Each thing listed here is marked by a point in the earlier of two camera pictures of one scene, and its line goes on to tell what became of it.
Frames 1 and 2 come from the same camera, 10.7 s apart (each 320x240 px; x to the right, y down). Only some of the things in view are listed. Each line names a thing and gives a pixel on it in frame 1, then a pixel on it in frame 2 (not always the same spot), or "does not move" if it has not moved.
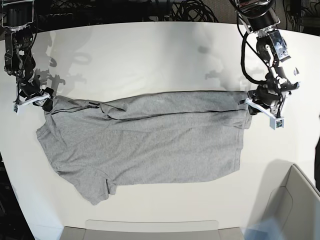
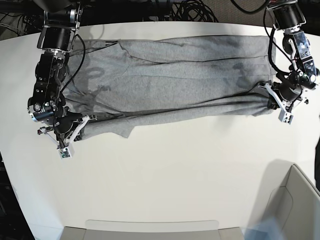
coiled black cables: x=192 y=10 does not move
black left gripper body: x=29 y=85 -> x=51 y=110
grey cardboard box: x=295 y=208 does not move
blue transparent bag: x=268 y=229 does not move
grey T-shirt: x=99 y=145 -> x=107 y=84
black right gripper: x=273 y=89 -> x=290 y=86
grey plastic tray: x=151 y=229 does not move
